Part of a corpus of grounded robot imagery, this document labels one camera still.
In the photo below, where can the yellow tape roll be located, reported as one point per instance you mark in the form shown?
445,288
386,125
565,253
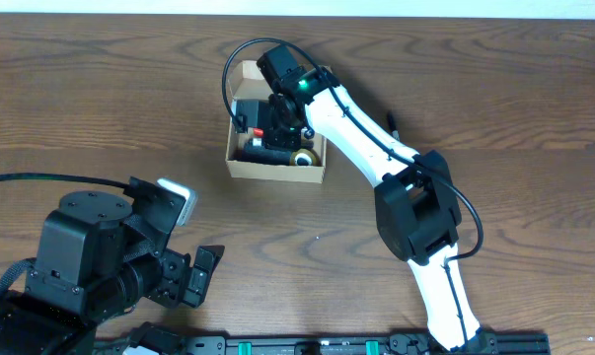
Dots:
304,158

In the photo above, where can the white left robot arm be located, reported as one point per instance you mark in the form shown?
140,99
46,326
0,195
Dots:
98,255

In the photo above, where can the cardboard box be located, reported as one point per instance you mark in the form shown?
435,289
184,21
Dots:
246,82

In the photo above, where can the thin black-capped marker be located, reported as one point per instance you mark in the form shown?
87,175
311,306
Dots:
392,125

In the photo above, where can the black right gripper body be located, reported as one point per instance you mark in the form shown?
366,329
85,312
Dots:
283,136

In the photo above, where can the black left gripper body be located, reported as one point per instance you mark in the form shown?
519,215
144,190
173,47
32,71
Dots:
177,278

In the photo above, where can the blue whiteboard eraser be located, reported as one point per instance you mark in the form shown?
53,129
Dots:
262,155

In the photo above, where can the black mounting rail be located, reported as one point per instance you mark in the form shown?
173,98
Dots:
152,339

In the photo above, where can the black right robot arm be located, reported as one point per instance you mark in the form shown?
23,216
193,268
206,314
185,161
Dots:
417,205

